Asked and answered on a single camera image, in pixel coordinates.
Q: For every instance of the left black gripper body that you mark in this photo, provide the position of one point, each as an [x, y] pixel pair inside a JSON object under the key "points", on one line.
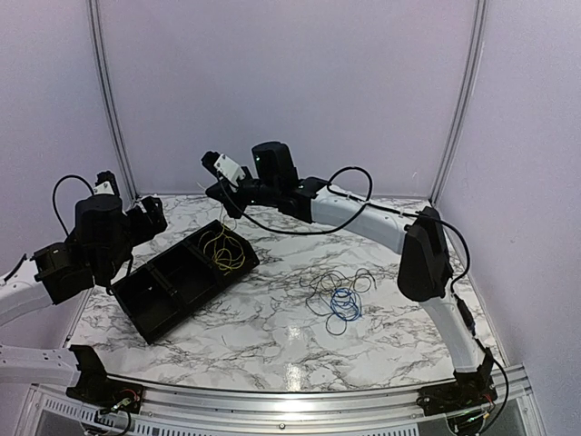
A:
{"points": [[148, 214]]}

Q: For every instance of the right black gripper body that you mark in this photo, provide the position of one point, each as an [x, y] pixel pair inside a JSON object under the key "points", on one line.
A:
{"points": [[222, 192]]}

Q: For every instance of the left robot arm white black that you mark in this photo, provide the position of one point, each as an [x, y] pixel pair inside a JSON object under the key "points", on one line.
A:
{"points": [[100, 243]]}

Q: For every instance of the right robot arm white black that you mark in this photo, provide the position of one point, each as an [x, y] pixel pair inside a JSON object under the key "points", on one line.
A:
{"points": [[425, 273]]}

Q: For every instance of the black compartment tray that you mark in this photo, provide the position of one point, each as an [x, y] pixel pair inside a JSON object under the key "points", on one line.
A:
{"points": [[167, 290]]}

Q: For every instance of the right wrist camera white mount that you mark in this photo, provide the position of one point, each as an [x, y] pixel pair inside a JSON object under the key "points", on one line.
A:
{"points": [[220, 165]]}

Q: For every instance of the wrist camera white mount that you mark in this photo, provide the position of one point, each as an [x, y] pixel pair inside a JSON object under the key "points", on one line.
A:
{"points": [[106, 184], [220, 165]]}

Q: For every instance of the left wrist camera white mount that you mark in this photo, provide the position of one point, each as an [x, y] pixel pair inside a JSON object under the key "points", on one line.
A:
{"points": [[106, 184]]}

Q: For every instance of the left aluminium corner post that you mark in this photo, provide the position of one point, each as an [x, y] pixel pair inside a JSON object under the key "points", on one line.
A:
{"points": [[109, 105]]}

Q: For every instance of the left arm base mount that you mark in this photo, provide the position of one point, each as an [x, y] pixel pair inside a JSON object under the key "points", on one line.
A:
{"points": [[110, 395]]}

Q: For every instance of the aluminium front frame rail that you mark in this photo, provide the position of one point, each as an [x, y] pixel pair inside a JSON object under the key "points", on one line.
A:
{"points": [[180, 410]]}

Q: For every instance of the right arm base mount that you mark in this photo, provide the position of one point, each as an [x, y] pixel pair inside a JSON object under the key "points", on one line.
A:
{"points": [[469, 389]]}

